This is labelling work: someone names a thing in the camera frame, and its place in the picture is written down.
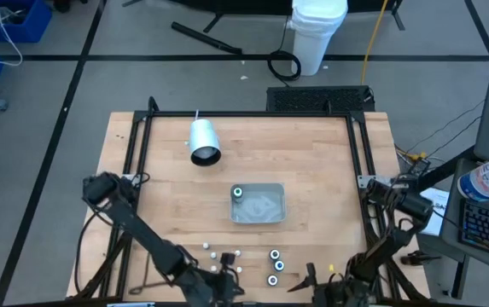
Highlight thin black floor cable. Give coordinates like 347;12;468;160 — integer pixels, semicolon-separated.
405;100;486;154
425;117;482;159

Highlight white wipes canister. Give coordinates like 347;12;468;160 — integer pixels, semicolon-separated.
457;149;489;202

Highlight coiled black cable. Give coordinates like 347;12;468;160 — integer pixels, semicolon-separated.
266;16;303;83

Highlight yellow cable connector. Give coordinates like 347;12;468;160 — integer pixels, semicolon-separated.
395;147;428;163

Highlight yellow cable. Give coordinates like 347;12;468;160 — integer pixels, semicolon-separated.
359;0;389;85

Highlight black fabric room divider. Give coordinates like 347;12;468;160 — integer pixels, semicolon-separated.
122;0;407;34

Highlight black aluminium table frame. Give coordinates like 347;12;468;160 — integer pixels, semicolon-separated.
67;96;431;307

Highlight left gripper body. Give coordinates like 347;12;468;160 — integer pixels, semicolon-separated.
201;252;236;307

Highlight black perforated computer case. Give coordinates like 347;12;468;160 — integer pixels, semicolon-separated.
265;84;376;114

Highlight white plastic bin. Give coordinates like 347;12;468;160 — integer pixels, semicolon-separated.
229;182;288;226

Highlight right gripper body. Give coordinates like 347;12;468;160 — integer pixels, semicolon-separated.
306;263;347;307

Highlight white trash can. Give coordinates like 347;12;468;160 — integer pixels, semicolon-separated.
285;0;350;78

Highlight grey desk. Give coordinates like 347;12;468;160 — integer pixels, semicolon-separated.
438;157;489;268

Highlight white cup lying sideways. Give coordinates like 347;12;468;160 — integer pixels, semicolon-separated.
185;109;223;167

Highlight black diagonal bar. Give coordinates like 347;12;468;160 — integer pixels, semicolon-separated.
416;145;478;191

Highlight black clamp tool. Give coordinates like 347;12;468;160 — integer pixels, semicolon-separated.
400;250;441;266

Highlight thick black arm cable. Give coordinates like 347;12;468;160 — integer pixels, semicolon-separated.
74;211;113;295

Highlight black rod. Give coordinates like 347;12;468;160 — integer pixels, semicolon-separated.
170;20;244;55

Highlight white paper sheet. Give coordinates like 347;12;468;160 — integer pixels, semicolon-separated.
421;187;451;237

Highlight large blue storage bin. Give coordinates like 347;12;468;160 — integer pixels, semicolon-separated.
0;0;53;43

